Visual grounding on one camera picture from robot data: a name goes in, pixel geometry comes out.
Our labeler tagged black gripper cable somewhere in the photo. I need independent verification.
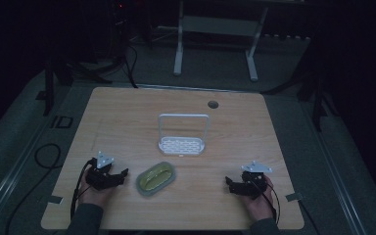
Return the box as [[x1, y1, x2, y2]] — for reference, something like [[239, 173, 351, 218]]
[[70, 158, 96, 220], [256, 177, 282, 225]]

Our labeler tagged black tripod stand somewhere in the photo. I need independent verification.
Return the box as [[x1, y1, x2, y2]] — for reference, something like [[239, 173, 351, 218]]
[[260, 70, 341, 133], [34, 57, 114, 118]]

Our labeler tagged green oval soap dish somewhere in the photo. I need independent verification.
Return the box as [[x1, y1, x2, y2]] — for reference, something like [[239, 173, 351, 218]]
[[135, 161, 177, 198]]

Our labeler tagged black hanging cable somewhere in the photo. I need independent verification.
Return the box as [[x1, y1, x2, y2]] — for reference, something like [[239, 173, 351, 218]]
[[122, 43, 139, 89]]

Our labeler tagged white metal desk frame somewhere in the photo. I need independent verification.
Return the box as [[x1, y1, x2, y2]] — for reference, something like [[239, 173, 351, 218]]
[[172, 0, 270, 83]]

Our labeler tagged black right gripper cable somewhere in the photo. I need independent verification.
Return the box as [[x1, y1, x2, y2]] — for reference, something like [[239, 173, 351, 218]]
[[256, 177, 282, 225]]

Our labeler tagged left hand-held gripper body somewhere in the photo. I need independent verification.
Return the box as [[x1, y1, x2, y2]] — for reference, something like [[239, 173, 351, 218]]
[[85, 150, 122, 192]]

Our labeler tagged white slotted rack with handle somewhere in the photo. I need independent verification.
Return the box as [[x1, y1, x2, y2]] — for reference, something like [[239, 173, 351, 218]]
[[157, 113, 212, 158]]

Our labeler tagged black floor cable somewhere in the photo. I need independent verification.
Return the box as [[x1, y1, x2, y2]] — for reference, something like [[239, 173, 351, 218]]
[[5, 142, 63, 235]]

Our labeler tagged person's left hand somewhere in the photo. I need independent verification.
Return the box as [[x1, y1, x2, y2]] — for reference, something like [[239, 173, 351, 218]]
[[77, 167, 116, 210]]

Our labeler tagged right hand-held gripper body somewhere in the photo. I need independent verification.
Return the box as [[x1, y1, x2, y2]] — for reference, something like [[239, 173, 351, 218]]
[[238, 160, 274, 199]]

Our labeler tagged person's right hand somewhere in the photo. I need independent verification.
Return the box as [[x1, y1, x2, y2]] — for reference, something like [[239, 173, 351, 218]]
[[241, 175, 275, 223]]

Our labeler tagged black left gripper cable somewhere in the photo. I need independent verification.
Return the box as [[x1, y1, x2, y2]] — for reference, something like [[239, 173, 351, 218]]
[[70, 158, 96, 220]]

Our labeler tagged grey tape piece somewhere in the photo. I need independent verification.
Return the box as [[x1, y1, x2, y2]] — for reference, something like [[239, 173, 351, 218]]
[[47, 195, 64, 206], [285, 192, 304, 203]]

